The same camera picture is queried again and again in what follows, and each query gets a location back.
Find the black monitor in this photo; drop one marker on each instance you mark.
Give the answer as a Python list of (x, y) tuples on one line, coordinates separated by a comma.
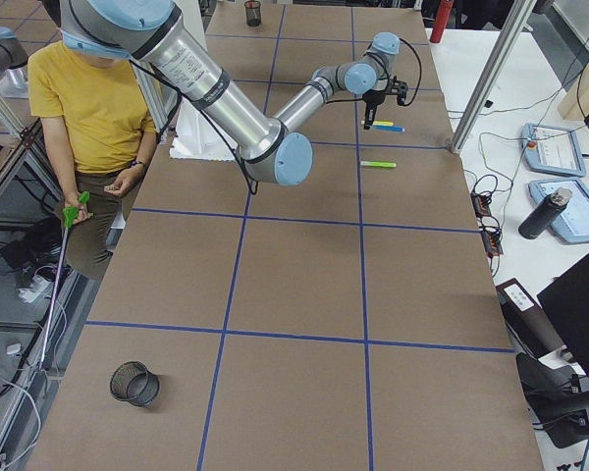
[(566, 303)]

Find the green highlighter marker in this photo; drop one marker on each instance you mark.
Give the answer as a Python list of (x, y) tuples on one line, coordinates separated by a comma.
[(378, 164)]

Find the blue teach pendant far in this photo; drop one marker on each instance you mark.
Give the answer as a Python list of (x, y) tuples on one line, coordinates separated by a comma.
[(552, 150)]

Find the black mesh cup right side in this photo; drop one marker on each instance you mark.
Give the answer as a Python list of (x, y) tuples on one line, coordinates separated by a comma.
[(133, 383)]

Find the black water bottle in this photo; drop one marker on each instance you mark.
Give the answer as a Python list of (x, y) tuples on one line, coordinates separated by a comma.
[(545, 213)]

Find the black mesh cup left side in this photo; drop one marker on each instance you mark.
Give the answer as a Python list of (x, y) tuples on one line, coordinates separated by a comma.
[(252, 10)]

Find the white power strip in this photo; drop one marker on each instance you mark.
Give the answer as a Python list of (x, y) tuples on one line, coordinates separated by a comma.
[(38, 286)]

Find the blue highlighter marker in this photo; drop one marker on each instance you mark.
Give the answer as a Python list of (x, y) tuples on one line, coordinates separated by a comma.
[(387, 128)]

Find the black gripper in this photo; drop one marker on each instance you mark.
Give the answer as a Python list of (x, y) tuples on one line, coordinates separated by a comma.
[(373, 98)]

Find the blue teach pendant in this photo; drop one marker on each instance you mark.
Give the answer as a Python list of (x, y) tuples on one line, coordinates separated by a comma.
[(552, 150), (572, 225)]

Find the black mesh cup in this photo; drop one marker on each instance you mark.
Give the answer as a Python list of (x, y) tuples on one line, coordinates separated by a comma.
[(252, 10), (133, 383)]

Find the brown paper table cover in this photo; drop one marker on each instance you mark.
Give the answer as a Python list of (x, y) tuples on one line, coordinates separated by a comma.
[(346, 323)]

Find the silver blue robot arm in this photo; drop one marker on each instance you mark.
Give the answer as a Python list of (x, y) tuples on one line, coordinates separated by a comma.
[(270, 150), (13, 66)]

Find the person in yellow shirt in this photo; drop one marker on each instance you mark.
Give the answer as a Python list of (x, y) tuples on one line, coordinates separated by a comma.
[(100, 140)]

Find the green reacher grabber tool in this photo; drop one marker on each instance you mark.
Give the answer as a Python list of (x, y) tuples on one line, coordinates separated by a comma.
[(69, 214)]

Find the aluminium frame post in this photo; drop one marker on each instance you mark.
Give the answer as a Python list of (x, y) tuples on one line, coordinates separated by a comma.
[(513, 26)]

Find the orange electronics board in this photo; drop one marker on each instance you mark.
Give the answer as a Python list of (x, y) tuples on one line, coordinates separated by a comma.
[(489, 226)]

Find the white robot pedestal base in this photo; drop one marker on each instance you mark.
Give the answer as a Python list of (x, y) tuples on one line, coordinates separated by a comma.
[(199, 138)]

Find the blue teach pendant near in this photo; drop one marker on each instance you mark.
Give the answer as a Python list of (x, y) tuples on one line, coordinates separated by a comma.
[(572, 225)]

